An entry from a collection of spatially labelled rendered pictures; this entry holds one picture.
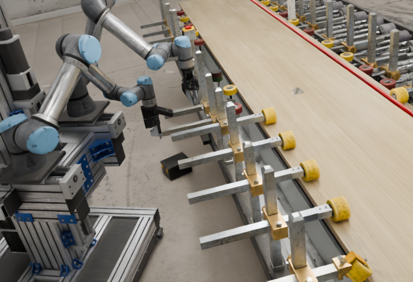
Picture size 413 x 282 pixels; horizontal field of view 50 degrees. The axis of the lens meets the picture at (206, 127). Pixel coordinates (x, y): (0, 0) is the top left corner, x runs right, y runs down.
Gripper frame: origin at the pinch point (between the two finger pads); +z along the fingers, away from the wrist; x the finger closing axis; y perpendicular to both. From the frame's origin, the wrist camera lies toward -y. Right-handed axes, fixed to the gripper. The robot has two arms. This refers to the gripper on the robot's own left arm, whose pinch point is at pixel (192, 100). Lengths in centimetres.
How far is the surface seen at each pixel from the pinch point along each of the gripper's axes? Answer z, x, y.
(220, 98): -8.4, 11.0, 22.9
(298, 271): 4, 10, 124
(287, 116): 10, 44, 23
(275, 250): 20, 10, 98
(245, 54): 8, 49, -73
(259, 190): 6, 11, 80
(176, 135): 3.8, -13.2, 26.6
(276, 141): 4, 28, 52
